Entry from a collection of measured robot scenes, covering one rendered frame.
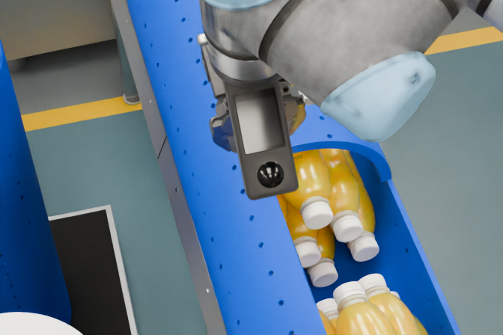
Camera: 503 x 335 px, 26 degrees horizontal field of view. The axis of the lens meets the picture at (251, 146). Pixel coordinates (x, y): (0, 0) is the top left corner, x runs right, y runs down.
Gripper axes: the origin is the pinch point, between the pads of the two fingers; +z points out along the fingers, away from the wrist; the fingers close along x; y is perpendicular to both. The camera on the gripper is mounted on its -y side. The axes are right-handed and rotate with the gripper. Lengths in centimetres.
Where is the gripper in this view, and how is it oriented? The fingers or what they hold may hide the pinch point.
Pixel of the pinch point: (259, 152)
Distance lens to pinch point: 109.2
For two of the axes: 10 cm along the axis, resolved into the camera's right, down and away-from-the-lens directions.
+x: -9.6, 2.5, -0.8
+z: 0.2, 3.7, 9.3
